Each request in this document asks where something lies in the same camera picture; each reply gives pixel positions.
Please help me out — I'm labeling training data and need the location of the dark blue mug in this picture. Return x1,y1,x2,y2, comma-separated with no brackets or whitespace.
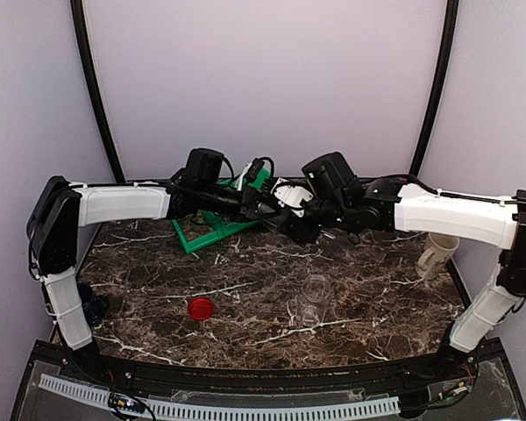
77,283,110,328

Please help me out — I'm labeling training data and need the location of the clear glass jar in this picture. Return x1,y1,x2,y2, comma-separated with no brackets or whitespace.
295,275,333,327

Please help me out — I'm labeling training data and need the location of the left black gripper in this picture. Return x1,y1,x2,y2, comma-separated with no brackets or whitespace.
199,182,281,223

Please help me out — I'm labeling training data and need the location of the red jar lid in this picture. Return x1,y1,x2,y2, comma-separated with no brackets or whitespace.
188,296,214,321

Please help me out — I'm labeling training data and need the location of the small green circuit board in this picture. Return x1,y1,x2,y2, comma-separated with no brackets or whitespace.
107,393,146,414

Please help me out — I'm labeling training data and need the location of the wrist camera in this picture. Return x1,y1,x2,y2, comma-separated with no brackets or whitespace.
185,148,224,182
302,151,355,199

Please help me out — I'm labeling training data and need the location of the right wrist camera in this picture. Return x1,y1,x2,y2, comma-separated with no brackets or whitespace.
302,151,355,199

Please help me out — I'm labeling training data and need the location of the white slotted cable duct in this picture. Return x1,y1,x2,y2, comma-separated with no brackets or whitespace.
38,374,401,420

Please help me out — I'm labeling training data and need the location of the beige ceramic mug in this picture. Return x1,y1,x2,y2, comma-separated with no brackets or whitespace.
416,232,460,280

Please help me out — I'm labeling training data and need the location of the black front rail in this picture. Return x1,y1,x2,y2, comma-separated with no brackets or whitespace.
96,354,438,394

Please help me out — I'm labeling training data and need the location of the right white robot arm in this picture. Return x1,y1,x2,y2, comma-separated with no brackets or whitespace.
271,175,526,381

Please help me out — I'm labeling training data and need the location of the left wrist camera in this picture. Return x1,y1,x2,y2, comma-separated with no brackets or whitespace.
185,148,224,182

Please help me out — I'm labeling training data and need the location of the right black frame post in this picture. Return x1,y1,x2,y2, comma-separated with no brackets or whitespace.
409,0,459,175

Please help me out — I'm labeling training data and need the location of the left black frame post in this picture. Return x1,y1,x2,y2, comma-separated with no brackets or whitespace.
70,0,125,182

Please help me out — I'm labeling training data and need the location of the black frame post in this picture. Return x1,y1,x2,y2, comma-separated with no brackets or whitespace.
409,0,459,175
70,0,125,182

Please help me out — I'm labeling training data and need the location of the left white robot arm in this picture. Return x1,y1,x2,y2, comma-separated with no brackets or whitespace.
26,175,260,382

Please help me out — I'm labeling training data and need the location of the green bin end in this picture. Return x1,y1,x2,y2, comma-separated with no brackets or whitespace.
215,169,270,203

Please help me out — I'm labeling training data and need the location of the green bin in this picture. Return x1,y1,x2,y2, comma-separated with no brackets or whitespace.
171,210,224,254
205,213,259,239

